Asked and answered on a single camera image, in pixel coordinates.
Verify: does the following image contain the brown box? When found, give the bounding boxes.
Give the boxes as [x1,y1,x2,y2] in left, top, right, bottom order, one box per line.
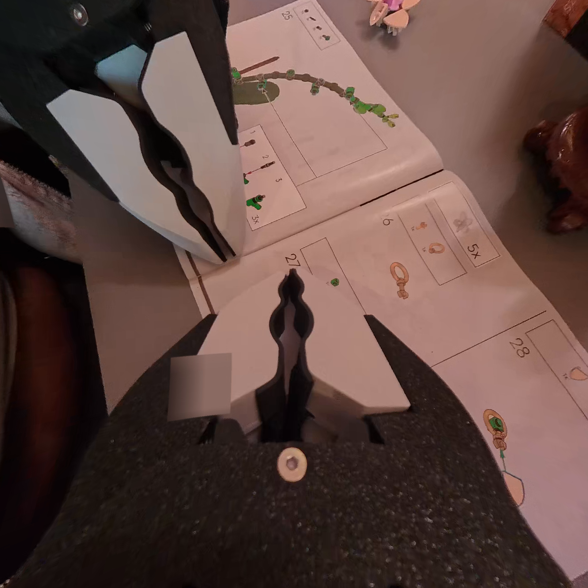
[542,0,588,38]

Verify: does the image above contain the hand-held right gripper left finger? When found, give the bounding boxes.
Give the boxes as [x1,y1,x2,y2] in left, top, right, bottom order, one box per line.
[198,270,292,435]

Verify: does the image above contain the glossy brown figurine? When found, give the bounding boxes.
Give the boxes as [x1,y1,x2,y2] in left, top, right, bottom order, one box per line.
[524,107,588,233]

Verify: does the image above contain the dark brown chair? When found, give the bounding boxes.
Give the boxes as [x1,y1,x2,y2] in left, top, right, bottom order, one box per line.
[0,257,110,588]

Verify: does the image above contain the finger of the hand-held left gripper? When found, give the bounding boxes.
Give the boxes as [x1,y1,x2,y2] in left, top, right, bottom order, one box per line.
[141,31,247,257]
[46,45,228,266]

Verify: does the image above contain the pink toy flower pieces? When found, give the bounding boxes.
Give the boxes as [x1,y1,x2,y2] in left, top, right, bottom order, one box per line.
[367,0,421,36]

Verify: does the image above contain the grey fuzzy cloth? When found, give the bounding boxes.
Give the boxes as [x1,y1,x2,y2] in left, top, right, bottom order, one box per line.
[0,160,78,260]

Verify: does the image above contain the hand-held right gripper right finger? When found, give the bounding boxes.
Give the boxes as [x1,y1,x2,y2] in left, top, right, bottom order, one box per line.
[286,270,411,438]

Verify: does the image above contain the building instruction booklet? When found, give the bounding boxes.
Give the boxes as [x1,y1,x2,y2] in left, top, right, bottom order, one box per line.
[175,0,588,580]

